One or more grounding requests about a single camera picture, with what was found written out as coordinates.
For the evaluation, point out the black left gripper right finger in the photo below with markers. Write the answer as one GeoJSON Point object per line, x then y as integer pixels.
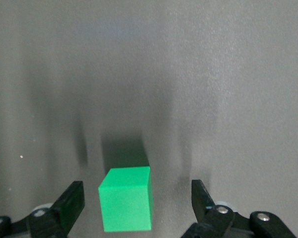
{"type": "Point", "coordinates": [202, 200]}

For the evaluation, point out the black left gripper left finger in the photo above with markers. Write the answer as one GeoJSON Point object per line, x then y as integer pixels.
{"type": "Point", "coordinates": [69, 203]}

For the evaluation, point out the green cube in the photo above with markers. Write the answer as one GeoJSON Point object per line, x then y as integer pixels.
{"type": "Point", "coordinates": [126, 200]}

